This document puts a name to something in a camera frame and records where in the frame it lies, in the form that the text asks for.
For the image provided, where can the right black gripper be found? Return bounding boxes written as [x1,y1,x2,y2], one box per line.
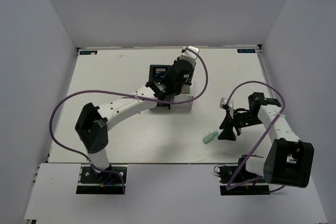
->
[218,108,263,141]

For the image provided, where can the blue ink jar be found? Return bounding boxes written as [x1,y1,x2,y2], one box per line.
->
[154,74,162,79]

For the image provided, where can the green correction tape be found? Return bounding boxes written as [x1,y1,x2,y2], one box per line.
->
[202,131,218,144]

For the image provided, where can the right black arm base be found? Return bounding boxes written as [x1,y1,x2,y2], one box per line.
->
[214,163,271,197]

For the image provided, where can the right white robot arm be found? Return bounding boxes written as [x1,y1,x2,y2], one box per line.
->
[218,92,314,189]

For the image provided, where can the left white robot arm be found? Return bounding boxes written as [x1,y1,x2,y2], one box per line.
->
[75,57,196,182]

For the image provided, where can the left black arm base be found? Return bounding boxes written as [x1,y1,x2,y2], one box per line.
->
[76,165,128,195]

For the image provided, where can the white slotted organizer box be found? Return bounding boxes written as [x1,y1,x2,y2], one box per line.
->
[152,84,194,113]

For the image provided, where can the black slotted organizer box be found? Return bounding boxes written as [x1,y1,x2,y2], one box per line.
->
[147,65,173,111]

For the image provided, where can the right blue corner label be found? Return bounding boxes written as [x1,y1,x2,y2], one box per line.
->
[237,49,256,54]

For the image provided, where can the blue corner label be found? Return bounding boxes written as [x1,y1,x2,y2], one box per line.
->
[79,50,98,55]
[237,49,256,54]

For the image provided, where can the left blue corner label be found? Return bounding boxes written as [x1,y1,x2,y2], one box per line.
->
[79,50,98,55]

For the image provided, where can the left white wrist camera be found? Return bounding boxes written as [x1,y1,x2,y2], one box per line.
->
[180,46,199,67]

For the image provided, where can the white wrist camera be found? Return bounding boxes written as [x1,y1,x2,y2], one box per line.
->
[219,98,234,118]
[180,46,199,67]

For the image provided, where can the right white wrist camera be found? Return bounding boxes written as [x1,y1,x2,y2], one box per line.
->
[219,98,234,118]

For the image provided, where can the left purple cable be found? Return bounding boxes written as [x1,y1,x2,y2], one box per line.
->
[49,46,208,195]

